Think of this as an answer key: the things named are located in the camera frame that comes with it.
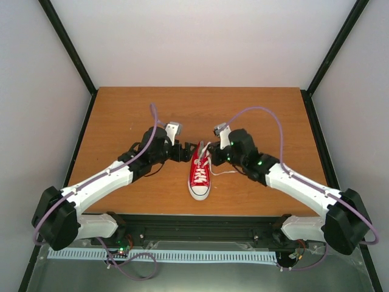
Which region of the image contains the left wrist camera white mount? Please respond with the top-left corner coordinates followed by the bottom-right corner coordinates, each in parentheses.
top-left (165, 122), bottom-right (182, 146)

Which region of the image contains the black aluminium frame base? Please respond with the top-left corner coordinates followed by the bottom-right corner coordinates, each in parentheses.
top-left (18, 88), bottom-right (384, 292)

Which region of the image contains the black frame post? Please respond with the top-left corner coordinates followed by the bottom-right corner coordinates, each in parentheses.
top-left (306, 0), bottom-right (371, 95)
top-left (38, 0), bottom-right (98, 97)

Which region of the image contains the white shoelace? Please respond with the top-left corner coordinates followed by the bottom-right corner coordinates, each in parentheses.
top-left (190, 141), bottom-right (236, 187)

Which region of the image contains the left black frame post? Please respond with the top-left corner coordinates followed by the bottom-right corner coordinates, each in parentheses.
top-left (38, 0), bottom-right (98, 97)

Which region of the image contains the red canvas sneaker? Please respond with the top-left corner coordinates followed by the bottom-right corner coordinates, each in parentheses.
top-left (188, 141), bottom-right (211, 201)

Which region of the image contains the right black frame post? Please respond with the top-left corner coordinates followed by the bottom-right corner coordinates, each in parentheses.
top-left (306, 0), bottom-right (371, 95)

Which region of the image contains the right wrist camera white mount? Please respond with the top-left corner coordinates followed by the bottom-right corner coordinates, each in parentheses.
top-left (213, 123), bottom-right (231, 150)

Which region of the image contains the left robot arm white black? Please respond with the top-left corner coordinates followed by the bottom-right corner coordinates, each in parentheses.
top-left (32, 122), bottom-right (196, 251)

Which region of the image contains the green lit circuit board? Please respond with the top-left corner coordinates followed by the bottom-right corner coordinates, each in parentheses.
top-left (108, 235), bottom-right (133, 259)

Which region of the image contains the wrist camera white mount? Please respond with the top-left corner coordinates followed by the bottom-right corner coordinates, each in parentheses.
top-left (165, 122), bottom-right (182, 146)
top-left (213, 123), bottom-right (231, 150)

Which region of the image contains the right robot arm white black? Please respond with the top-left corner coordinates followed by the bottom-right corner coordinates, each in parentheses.
top-left (209, 124), bottom-right (371, 255)

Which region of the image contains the light blue cable duct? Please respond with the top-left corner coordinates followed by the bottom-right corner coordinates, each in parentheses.
top-left (47, 248), bottom-right (277, 265)

